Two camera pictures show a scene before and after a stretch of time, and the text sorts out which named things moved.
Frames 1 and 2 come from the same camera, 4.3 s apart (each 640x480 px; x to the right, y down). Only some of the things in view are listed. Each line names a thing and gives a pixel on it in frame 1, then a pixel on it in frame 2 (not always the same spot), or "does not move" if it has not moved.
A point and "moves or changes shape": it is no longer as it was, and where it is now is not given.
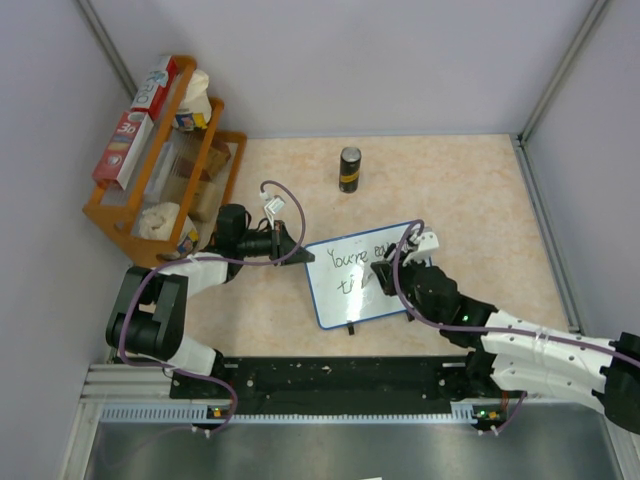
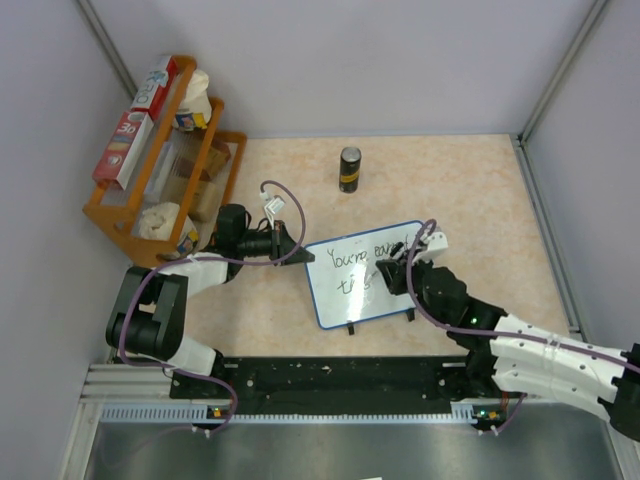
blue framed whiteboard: (337, 273) does not move
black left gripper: (280, 246) does not move
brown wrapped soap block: (219, 153) does not move
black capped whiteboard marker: (366, 279) moves or changes shape
